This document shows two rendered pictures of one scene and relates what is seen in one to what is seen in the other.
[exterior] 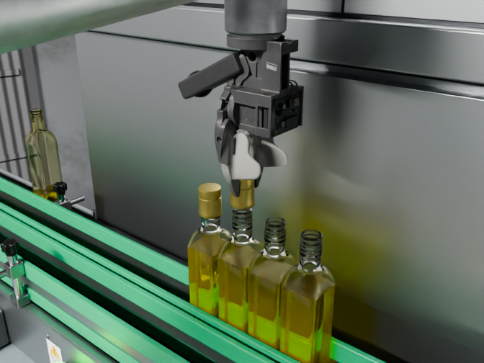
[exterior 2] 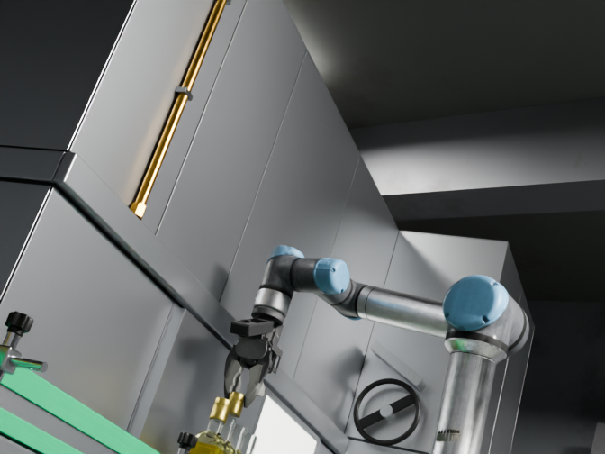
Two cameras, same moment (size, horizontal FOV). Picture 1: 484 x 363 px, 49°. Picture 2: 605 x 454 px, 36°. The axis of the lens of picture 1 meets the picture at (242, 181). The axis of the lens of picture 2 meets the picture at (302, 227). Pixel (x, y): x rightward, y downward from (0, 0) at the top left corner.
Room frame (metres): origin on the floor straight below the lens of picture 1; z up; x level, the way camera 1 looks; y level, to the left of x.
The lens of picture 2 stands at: (1.07, 1.88, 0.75)
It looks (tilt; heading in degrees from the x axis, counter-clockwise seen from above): 24 degrees up; 258
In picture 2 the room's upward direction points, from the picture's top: 18 degrees clockwise
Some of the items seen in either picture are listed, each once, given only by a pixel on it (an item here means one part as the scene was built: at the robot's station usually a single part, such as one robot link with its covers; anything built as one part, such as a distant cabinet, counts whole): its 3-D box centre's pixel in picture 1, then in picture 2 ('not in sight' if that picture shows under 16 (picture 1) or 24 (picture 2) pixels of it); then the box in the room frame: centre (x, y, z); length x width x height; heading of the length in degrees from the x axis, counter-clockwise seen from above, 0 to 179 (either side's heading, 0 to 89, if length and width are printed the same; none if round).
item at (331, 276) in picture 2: not in sight; (323, 278); (0.59, 0.05, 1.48); 0.11 x 0.11 x 0.08; 40
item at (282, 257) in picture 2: not in sight; (283, 273); (0.66, -0.01, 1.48); 0.09 x 0.08 x 0.11; 130
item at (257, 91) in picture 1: (259, 84); (261, 340); (0.66, -0.02, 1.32); 0.09 x 0.08 x 0.12; 51
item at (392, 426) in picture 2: not in sight; (388, 413); (0.05, -0.79, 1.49); 0.21 x 0.05 x 0.21; 141
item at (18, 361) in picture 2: not in sight; (14, 372); (1.09, 0.78, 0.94); 0.07 x 0.04 x 0.13; 141
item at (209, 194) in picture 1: (209, 200); (221, 410); (0.71, 0.05, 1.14); 0.04 x 0.04 x 0.04
